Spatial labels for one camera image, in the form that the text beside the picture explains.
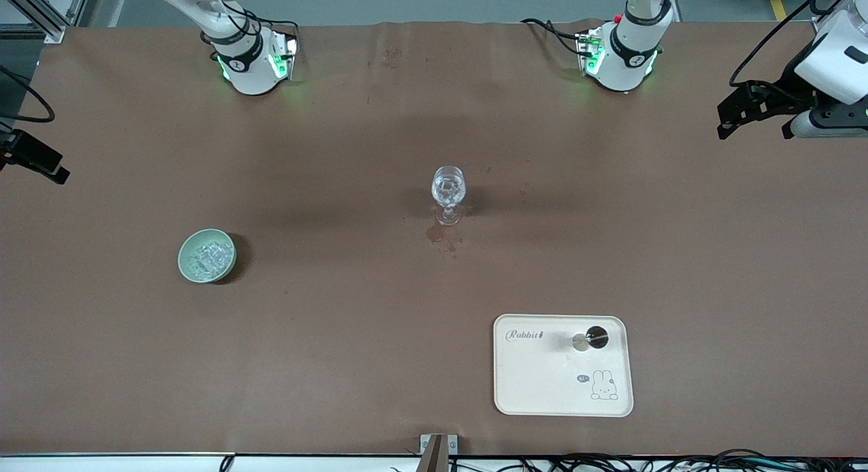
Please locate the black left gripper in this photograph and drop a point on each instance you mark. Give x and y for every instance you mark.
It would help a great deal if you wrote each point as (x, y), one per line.
(788, 83)

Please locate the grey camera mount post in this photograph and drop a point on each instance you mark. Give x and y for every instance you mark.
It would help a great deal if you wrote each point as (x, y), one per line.
(434, 460)

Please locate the pale green ceramic bowl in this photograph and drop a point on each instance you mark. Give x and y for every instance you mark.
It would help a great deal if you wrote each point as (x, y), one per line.
(184, 258)

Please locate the aluminium frame profile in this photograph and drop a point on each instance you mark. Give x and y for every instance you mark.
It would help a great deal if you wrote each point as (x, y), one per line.
(78, 4)
(822, 28)
(47, 21)

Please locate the grey metal mounting bracket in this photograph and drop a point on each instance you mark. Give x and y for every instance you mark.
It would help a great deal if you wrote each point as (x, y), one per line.
(453, 445)

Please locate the cream tray with rabbit print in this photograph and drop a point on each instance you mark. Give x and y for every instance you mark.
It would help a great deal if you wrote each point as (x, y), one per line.
(542, 377)

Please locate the brown paper table cover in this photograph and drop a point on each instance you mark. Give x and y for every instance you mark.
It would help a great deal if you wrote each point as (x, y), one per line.
(339, 357)

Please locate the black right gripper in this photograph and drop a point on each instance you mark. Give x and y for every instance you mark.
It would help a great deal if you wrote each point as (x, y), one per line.
(27, 150)

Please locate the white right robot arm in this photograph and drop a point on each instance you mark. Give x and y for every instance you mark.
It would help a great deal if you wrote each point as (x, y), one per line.
(251, 72)

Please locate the metal base connector bracket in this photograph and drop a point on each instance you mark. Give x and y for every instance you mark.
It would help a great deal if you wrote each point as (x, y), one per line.
(588, 51)
(288, 51)

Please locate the clear stemmed wine glass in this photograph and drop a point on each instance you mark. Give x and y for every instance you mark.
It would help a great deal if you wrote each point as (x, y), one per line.
(449, 187)

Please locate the steel double-ended jigger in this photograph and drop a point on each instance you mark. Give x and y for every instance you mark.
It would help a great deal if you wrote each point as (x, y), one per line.
(597, 336)

